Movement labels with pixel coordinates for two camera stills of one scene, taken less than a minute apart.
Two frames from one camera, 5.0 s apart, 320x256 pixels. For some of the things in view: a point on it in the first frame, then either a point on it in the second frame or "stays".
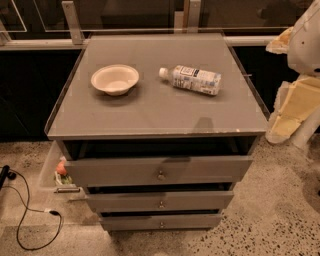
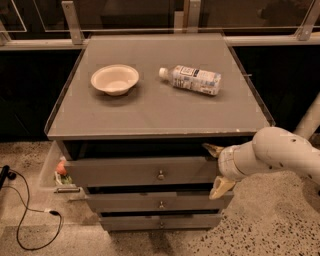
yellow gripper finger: [280, 44] to [235, 162]
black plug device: [5, 173] stays
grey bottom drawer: [159, 222] stays
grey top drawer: [160, 170] stays
